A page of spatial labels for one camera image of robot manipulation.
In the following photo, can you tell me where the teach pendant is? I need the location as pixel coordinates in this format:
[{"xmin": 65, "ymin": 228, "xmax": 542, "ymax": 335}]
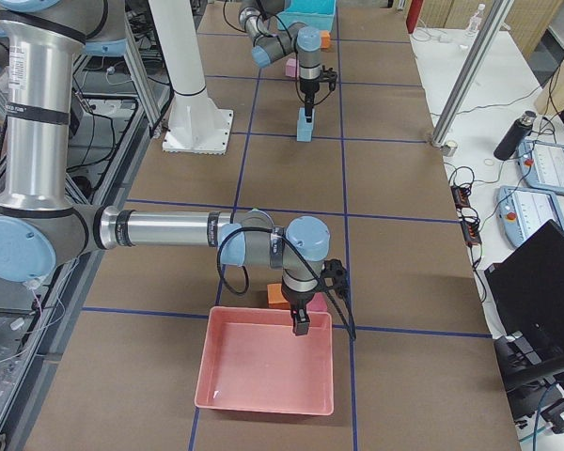
[
  {"xmin": 516, "ymin": 139, "xmax": 564, "ymax": 195},
  {"xmin": 497, "ymin": 185, "xmax": 564, "ymax": 248}
]

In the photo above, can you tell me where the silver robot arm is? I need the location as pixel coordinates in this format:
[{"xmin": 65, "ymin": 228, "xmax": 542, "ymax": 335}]
[
  {"xmin": 238, "ymin": 1, "xmax": 337, "ymax": 124},
  {"xmin": 0, "ymin": 1, "xmax": 356, "ymax": 340}
]

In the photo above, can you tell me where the light blue foam block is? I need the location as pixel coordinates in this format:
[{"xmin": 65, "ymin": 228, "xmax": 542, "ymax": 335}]
[
  {"xmin": 296, "ymin": 122, "xmax": 313, "ymax": 142},
  {"xmin": 297, "ymin": 107, "xmax": 314, "ymax": 128}
]

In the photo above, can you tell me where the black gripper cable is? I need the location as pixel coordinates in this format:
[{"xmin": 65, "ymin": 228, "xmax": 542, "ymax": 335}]
[{"xmin": 216, "ymin": 226, "xmax": 359, "ymax": 342}]

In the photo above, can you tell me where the pink plastic tray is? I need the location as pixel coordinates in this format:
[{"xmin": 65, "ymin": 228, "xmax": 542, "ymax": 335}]
[{"xmin": 195, "ymin": 306, "xmax": 334, "ymax": 416}]

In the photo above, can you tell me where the aluminium frame post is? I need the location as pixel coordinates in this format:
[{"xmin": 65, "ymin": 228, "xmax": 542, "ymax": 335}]
[{"xmin": 430, "ymin": 0, "xmax": 514, "ymax": 148}]

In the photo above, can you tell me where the lower teach pendant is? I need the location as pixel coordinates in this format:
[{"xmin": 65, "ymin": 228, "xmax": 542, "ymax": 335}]
[{"xmin": 497, "ymin": 185, "xmax": 564, "ymax": 248}]

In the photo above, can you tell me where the light pink foam block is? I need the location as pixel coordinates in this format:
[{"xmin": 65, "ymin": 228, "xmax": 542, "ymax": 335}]
[{"xmin": 284, "ymin": 57, "xmax": 298, "ymax": 79}]

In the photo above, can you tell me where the light blue plastic bin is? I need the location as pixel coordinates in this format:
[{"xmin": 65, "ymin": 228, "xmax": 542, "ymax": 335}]
[{"xmin": 277, "ymin": 0, "xmax": 337, "ymax": 31}]

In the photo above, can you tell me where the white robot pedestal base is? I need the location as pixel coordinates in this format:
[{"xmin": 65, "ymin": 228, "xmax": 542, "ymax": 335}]
[{"xmin": 149, "ymin": 0, "xmax": 233, "ymax": 155}]

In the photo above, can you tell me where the black laptop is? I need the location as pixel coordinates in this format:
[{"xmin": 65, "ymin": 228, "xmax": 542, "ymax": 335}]
[{"xmin": 485, "ymin": 220, "xmax": 564, "ymax": 350}]

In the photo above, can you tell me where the black water bottle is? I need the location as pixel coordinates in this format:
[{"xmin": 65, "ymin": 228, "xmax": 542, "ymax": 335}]
[{"xmin": 493, "ymin": 110, "xmax": 537, "ymax": 161}]

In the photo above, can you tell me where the magenta pink foam block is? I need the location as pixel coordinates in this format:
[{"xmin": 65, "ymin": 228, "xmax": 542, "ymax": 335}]
[{"xmin": 306, "ymin": 293, "xmax": 328, "ymax": 312}]

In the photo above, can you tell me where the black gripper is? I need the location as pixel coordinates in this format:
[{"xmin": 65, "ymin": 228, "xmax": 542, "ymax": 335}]
[
  {"xmin": 289, "ymin": 257, "xmax": 349, "ymax": 334},
  {"xmin": 298, "ymin": 65, "xmax": 337, "ymax": 117}
]

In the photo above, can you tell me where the orange foam block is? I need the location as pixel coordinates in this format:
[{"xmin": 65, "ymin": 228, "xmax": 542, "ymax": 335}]
[
  {"xmin": 267, "ymin": 283, "xmax": 290, "ymax": 310},
  {"xmin": 320, "ymin": 30, "xmax": 331, "ymax": 50}
]

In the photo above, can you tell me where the upper teach pendant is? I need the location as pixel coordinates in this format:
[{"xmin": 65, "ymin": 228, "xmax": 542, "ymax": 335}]
[{"xmin": 516, "ymin": 139, "xmax": 564, "ymax": 195}]

